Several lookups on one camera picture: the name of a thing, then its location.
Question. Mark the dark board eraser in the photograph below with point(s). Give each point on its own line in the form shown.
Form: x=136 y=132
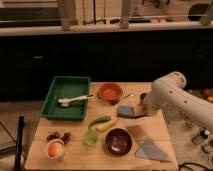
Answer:
x=140 y=110

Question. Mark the brown dried fruit pile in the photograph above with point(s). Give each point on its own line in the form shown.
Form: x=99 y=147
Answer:
x=66 y=137

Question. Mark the blue sponge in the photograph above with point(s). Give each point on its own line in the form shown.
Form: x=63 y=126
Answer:
x=125 y=111

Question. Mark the black chair frame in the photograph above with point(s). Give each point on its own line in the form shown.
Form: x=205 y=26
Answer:
x=17 y=147

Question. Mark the red bowl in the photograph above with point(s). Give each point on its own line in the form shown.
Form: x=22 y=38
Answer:
x=110 y=91

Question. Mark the grey cloth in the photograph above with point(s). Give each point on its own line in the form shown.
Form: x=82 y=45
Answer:
x=149 y=150

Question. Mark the yellow banana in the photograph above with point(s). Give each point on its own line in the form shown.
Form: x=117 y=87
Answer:
x=105 y=126

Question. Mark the metal cup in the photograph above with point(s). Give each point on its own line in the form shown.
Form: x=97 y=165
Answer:
x=142 y=97

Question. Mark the green plastic tray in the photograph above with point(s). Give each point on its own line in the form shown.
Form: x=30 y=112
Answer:
x=66 y=87

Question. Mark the metal spoon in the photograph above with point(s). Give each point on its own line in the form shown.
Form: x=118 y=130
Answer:
x=123 y=98

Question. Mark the dark brown bowl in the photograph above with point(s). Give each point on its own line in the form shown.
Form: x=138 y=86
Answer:
x=118 y=142

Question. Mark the white cup with orange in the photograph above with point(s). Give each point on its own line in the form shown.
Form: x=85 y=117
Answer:
x=55 y=149

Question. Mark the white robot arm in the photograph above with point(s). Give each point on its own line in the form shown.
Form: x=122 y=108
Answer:
x=170 y=89

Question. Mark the white brush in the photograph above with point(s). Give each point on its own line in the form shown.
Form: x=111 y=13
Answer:
x=65 y=102

